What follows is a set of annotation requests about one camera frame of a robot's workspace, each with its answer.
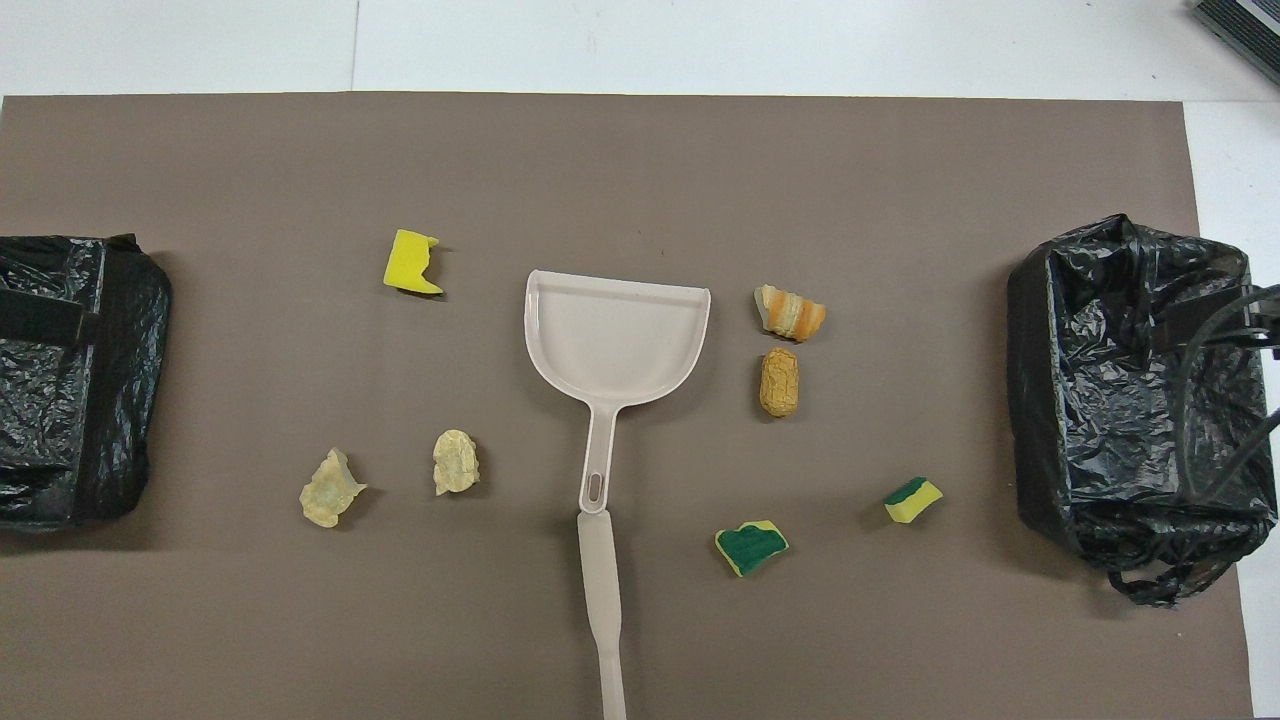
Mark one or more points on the torn cream foam bread piece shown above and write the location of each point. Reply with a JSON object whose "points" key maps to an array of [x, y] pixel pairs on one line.
{"points": [[328, 492], [455, 462]]}

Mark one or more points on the plain yellow sponge piece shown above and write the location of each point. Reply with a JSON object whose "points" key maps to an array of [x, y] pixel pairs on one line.
{"points": [[405, 262]]}

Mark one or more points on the striped toy croissant piece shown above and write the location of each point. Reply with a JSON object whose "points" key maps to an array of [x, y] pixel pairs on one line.
{"points": [[790, 315]]}

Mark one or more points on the beige plastic dustpan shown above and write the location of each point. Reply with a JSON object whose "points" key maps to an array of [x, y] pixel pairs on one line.
{"points": [[615, 340]]}

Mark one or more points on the corn cob bread piece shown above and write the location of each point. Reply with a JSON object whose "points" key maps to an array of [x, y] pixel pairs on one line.
{"points": [[779, 383]]}

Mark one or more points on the black bag lined bin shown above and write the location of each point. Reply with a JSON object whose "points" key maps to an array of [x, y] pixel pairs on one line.
{"points": [[1110, 380], [60, 420]]}

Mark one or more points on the beige hand brush black bristles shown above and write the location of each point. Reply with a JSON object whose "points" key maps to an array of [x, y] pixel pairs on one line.
{"points": [[603, 600]]}

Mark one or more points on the small green yellow sponge piece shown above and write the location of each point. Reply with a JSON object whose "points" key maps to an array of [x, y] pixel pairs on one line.
{"points": [[912, 500]]}

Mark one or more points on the large torn green yellow sponge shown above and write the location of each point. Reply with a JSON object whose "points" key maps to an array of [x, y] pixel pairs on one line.
{"points": [[750, 548]]}

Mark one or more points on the dark grey ribbed device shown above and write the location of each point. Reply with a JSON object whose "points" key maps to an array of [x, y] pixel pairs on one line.
{"points": [[1245, 25]]}

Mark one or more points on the large brown paper mat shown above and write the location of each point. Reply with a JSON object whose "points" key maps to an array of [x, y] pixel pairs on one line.
{"points": [[640, 180]]}

